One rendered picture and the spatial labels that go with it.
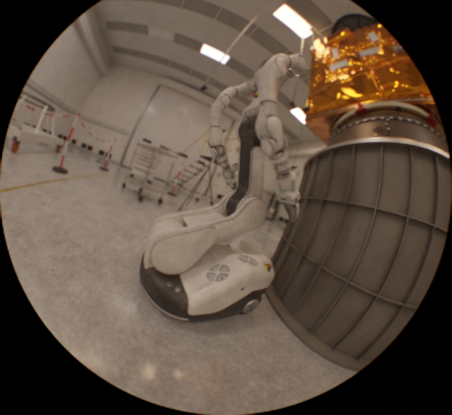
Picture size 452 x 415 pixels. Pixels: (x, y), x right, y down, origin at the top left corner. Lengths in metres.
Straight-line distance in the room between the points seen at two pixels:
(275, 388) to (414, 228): 0.87
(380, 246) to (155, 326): 1.04
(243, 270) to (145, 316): 0.47
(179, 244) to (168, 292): 0.19
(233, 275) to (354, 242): 0.62
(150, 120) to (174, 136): 1.56
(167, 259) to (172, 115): 7.63
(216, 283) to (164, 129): 7.49
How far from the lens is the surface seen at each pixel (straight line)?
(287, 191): 0.58
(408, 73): 1.89
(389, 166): 0.94
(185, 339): 0.71
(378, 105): 1.51
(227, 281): 0.57
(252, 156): 0.69
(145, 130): 7.80
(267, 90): 0.55
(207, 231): 0.57
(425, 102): 1.67
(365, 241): 0.85
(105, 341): 0.66
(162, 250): 0.56
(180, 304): 0.59
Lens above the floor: 0.61
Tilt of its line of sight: 1 degrees up
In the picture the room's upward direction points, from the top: 20 degrees clockwise
